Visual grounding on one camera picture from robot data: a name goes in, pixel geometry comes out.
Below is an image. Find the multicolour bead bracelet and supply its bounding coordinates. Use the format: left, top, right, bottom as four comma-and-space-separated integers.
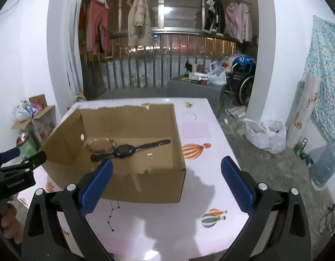
85, 137, 117, 154

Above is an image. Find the black smart watch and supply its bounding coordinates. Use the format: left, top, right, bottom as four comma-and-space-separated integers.
90, 139, 171, 162

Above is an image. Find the left hand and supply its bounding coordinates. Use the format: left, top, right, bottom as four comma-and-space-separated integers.
1, 196, 22, 244

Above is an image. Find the green tumbler cup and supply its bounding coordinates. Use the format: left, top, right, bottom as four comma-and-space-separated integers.
17, 132, 37, 158

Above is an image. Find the open cardboard box with items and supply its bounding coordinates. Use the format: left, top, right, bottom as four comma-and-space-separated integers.
11, 94, 56, 147

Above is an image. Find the white bag on floor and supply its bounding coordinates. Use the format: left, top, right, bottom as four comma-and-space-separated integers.
244, 119, 287, 154

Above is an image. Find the green glass bottle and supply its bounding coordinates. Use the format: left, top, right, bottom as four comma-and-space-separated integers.
294, 137, 308, 160

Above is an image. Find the brown cardboard box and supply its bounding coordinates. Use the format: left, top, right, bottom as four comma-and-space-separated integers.
42, 101, 186, 203

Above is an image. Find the clear water jug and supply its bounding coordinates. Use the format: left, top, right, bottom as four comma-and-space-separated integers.
310, 143, 335, 191

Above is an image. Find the wheelchair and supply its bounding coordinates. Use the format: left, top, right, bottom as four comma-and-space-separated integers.
225, 54, 257, 105

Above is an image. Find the rolled play mat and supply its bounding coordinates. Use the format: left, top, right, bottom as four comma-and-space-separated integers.
286, 73, 321, 149

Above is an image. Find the white plastic bag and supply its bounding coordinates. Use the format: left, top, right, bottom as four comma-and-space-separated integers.
207, 62, 226, 85

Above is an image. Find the grey low cabinet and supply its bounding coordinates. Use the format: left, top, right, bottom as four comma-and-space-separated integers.
167, 76, 225, 118

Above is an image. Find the metal balcony railing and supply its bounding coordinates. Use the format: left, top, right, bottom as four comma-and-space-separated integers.
81, 31, 238, 98

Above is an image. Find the teal floral hanging cloth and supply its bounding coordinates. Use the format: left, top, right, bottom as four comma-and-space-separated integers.
302, 15, 335, 141

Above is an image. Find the red hanging jacket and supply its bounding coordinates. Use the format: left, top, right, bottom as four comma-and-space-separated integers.
86, 0, 110, 55

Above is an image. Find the pink hanging jacket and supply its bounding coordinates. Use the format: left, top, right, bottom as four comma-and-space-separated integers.
225, 2, 253, 43

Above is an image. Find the black white hanging jacket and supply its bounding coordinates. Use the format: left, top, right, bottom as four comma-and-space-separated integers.
203, 0, 226, 36

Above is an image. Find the beige hanging coat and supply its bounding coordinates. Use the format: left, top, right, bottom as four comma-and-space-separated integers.
127, 0, 154, 48

